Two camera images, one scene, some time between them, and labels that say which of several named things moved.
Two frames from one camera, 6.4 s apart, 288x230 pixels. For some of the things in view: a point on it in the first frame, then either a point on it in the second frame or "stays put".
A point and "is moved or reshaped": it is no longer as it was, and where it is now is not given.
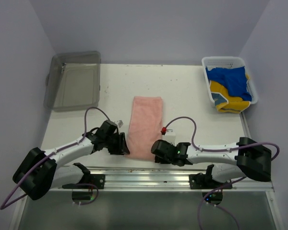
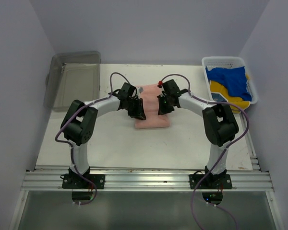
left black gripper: (121, 147) -> (138, 113)
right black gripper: (158, 159) -> (163, 110)
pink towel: (145, 127) is moved or reshaped
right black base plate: (207, 181) stays put
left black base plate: (98, 180) stays put
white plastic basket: (216, 62) stays put
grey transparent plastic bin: (73, 82) stays put
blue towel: (234, 78) stays put
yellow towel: (234, 105) stays put
